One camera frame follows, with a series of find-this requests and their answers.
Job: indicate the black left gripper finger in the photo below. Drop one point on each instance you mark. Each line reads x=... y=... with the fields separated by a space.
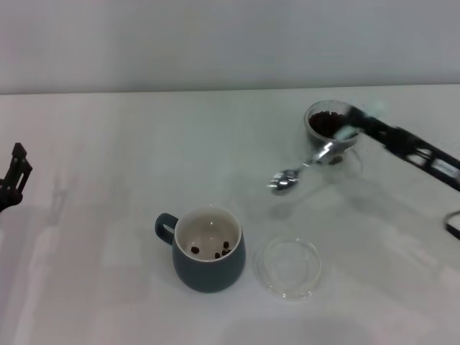
x=5 y=201
x=19 y=169

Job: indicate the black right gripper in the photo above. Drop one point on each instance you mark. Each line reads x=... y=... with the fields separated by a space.
x=445 y=169

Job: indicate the dark teal ceramic mug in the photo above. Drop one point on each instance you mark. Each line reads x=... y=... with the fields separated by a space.
x=208 y=273

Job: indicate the coffee beans in glass cup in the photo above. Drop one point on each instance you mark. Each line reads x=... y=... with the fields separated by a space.
x=323 y=122

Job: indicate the coffee beans in mug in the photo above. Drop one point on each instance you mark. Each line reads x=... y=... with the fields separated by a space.
x=225 y=246

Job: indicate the clear glass dish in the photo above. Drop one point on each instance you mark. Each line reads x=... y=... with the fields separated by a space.
x=287 y=287

